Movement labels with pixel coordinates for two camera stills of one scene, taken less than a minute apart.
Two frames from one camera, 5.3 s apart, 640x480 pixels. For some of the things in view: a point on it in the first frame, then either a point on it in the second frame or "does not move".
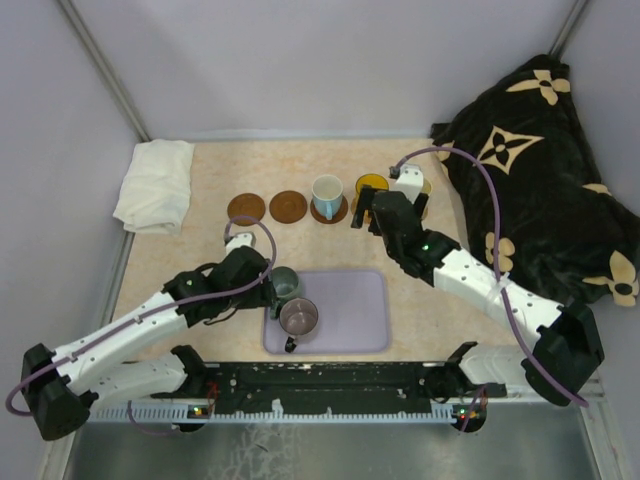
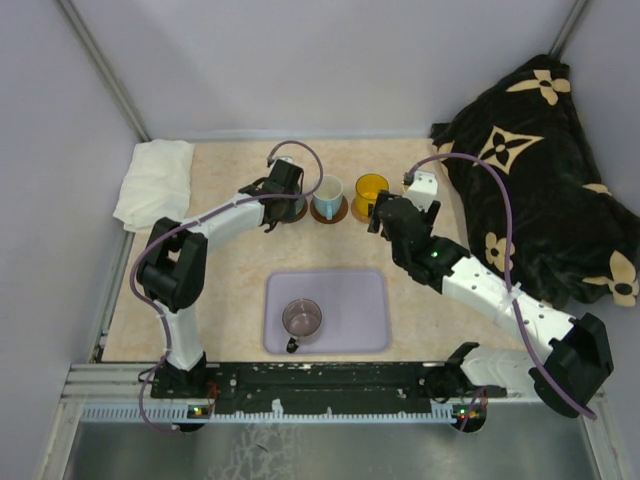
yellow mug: x=376 y=181 does not move
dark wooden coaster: x=322 y=218 does not move
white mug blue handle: x=327 y=192 does not move
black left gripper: x=264 y=295 -> x=290 y=212
